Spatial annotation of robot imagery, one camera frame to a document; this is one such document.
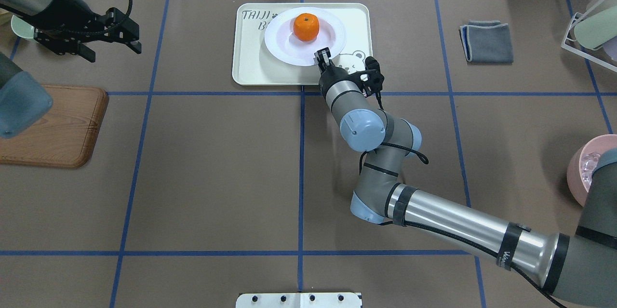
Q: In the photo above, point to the white wire cup rack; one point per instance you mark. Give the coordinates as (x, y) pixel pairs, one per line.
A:
(569, 42)

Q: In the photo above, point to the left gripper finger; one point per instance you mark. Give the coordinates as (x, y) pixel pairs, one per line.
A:
(83, 51)
(133, 44)

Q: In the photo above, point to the folded grey cloth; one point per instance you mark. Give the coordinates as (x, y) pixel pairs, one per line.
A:
(487, 42)

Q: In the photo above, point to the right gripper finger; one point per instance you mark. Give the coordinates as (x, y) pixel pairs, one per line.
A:
(318, 59)
(326, 61)

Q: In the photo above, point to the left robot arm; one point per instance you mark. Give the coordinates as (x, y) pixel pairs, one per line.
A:
(23, 100)

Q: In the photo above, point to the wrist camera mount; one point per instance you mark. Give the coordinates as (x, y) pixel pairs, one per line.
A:
(372, 81)
(121, 28)

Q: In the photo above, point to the green cup on rack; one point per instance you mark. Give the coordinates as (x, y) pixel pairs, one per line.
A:
(594, 31)

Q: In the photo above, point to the white round plate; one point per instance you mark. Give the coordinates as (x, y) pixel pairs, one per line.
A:
(282, 43)

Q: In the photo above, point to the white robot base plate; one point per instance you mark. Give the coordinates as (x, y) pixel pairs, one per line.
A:
(300, 300)

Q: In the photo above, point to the orange mandarin fruit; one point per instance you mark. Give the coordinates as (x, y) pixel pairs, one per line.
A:
(306, 27)

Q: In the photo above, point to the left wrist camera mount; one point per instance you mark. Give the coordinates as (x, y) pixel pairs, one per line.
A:
(121, 28)

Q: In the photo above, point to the lilac cup on rack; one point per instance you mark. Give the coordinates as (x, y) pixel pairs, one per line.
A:
(610, 48)

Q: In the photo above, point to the cream bear print tray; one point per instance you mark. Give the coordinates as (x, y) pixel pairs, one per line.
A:
(253, 64)

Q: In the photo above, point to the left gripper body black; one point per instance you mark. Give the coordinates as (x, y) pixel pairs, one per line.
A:
(61, 22)

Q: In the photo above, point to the wooden cutting board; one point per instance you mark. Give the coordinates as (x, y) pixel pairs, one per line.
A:
(65, 137)

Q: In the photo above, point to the green bowl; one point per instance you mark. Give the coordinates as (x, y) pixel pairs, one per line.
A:
(21, 28)

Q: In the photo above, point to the pink bowl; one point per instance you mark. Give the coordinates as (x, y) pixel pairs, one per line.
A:
(601, 144)

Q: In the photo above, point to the clear ice cubes in bowl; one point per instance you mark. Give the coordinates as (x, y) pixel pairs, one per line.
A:
(587, 165)

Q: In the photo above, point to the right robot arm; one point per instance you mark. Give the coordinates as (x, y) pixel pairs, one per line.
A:
(580, 269)

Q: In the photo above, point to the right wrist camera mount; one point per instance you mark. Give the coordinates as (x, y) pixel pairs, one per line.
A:
(372, 81)

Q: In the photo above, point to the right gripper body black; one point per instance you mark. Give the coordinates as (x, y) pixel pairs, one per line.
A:
(329, 75)

